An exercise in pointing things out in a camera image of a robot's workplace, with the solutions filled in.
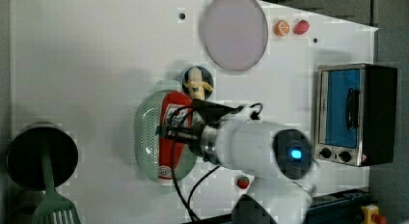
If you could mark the blue bowl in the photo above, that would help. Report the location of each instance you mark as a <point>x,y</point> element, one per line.
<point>206,77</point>

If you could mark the green oval strainer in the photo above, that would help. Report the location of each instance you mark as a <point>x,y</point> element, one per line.
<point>147,119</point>

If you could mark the red plush ketchup bottle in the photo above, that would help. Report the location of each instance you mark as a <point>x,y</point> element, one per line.
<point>174,108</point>

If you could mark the small red strawberry toy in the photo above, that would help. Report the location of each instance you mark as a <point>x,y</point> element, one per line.
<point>243,182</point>

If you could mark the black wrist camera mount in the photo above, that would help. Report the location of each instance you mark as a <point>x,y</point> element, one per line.
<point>212,112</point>

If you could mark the grey round plate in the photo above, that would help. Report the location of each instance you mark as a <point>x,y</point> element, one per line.
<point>235,33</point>

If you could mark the green slotted spatula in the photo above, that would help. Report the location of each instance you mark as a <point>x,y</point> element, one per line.
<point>53,208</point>

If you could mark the peeled banana toy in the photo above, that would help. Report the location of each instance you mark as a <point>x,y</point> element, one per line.
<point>196,85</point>

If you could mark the orange slice toy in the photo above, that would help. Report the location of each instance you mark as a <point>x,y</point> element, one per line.
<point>281,28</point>

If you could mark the black toaster oven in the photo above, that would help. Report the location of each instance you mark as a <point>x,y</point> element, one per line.
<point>355,114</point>

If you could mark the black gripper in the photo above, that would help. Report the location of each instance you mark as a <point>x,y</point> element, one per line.
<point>191,136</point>

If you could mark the black cylindrical container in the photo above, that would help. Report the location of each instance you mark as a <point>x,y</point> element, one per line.
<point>23,160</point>

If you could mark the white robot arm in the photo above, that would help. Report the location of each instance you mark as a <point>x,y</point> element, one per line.
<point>279,158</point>

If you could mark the yellow red clamp tool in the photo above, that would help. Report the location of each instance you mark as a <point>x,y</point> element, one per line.
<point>372,215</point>

